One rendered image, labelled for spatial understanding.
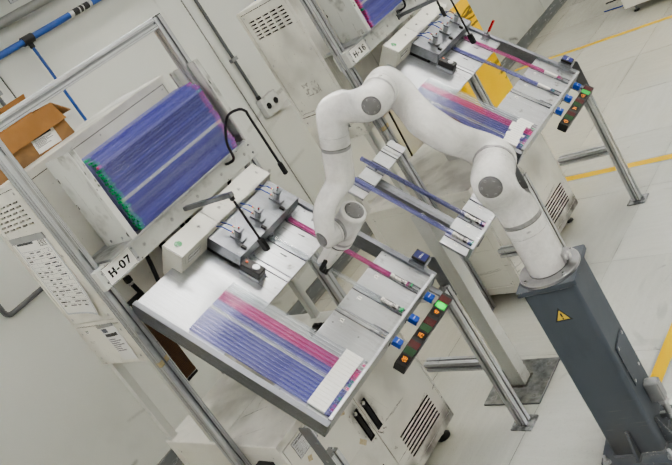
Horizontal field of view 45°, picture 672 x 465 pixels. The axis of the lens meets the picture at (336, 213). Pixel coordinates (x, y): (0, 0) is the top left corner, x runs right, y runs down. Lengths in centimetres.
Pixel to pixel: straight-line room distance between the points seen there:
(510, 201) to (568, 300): 36
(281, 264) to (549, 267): 87
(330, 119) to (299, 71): 135
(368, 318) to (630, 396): 82
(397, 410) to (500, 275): 99
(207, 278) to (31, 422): 162
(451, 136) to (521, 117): 126
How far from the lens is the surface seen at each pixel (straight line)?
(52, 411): 410
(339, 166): 239
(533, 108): 359
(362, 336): 258
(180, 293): 263
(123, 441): 427
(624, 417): 274
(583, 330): 252
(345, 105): 227
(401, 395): 308
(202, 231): 269
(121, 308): 261
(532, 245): 240
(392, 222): 387
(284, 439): 270
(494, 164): 225
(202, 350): 251
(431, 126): 227
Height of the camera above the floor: 190
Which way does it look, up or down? 18 degrees down
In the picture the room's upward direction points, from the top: 33 degrees counter-clockwise
